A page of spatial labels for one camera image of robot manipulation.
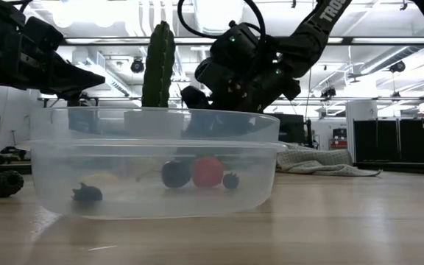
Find small blueberry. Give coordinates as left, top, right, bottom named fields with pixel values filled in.
left=222, top=172, right=241, bottom=191
left=71, top=182, right=104, bottom=202

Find clear plastic tupperware container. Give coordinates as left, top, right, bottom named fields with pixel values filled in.
left=29, top=106, right=289, bottom=221

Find green cucumber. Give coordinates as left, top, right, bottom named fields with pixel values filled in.
left=141, top=21, right=177, bottom=108

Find red strawberry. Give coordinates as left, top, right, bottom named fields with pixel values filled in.
left=191, top=156, right=225, bottom=189

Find black cabinets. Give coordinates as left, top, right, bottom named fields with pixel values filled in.
left=353, top=117, right=424, bottom=166

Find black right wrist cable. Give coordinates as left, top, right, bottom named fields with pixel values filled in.
left=177, top=0, right=269, bottom=43

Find gray cloth towel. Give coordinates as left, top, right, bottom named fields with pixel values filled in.
left=276, top=141, right=382, bottom=177

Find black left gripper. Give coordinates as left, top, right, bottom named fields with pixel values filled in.
left=0, top=32, right=107, bottom=100

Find large dark berry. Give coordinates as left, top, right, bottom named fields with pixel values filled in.
left=160, top=160, right=192, bottom=189

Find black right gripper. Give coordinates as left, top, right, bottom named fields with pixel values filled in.
left=180, top=21, right=302, bottom=114

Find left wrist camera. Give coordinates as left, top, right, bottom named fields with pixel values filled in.
left=22, top=16, right=65, bottom=52

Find white pillar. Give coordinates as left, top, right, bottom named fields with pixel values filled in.
left=345, top=99, right=378, bottom=163

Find black ceiling lamp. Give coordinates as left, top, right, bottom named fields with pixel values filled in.
left=389, top=60, right=406, bottom=74
left=130, top=58, right=146, bottom=74

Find textured blackberry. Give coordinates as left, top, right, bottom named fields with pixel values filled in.
left=0, top=169, right=25, bottom=199

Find black computer monitor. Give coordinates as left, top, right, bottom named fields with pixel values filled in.
left=269, top=113, right=307, bottom=145

